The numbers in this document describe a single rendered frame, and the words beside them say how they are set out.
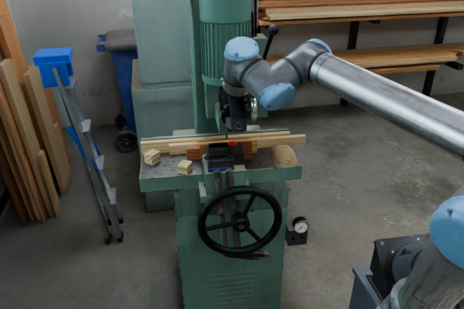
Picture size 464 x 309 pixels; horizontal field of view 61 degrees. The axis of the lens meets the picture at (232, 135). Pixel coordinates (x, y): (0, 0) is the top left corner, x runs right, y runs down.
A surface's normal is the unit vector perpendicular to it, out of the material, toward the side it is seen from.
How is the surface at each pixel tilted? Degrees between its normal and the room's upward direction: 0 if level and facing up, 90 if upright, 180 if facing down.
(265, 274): 90
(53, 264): 0
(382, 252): 45
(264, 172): 90
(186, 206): 90
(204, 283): 90
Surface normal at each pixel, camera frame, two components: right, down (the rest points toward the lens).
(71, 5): 0.21, 0.45
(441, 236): -0.80, 0.47
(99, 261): 0.00, -0.88
